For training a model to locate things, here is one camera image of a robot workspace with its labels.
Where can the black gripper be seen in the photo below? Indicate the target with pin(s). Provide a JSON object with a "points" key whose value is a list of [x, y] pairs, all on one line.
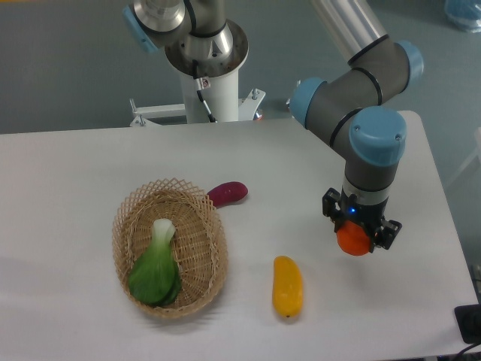
{"points": [[364, 209]]}

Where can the orange fruit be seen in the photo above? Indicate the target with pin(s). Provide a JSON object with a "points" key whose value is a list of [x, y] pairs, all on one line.
{"points": [[352, 239]]}

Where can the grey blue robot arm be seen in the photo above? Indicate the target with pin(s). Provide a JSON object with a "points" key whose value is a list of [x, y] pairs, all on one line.
{"points": [[347, 114]]}

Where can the woven wicker basket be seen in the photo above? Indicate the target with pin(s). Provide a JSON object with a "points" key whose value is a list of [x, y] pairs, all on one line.
{"points": [[198, 246]]}

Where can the yellow mango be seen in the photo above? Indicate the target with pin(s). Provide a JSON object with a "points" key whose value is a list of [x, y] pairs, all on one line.
{"points": [[287, 291]]}

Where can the purple sweet potato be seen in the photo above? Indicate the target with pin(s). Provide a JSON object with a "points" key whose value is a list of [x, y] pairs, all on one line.
{"points": [[227, 193]]}

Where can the black device at edge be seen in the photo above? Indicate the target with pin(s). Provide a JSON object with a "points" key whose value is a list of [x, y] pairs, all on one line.
{"points": [[468, 316]]}

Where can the green bok choy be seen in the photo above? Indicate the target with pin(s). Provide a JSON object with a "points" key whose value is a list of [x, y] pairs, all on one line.
{"points": [[155, 279]]}

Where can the blue object top right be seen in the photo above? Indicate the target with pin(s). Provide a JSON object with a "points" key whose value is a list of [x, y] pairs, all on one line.
{"points": [[465, 14]]}

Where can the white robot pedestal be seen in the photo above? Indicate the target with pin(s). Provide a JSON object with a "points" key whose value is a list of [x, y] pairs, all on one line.
{"points": [[208, 71]]}

